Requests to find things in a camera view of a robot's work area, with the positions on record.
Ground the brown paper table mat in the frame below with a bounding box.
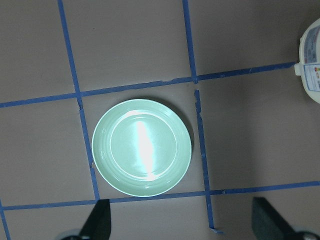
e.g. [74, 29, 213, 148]
[0, 0, 320, 240]

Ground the left green plate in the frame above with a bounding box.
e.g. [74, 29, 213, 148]
[91, 99, 192, 198]

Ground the white rice cooker orange handle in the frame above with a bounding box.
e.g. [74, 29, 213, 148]
[294, 19, 320, 103]

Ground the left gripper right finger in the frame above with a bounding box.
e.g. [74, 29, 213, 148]
[251, 197, 296, 240]

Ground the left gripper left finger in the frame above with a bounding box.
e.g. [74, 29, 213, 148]
[79, 199, 111, 240]

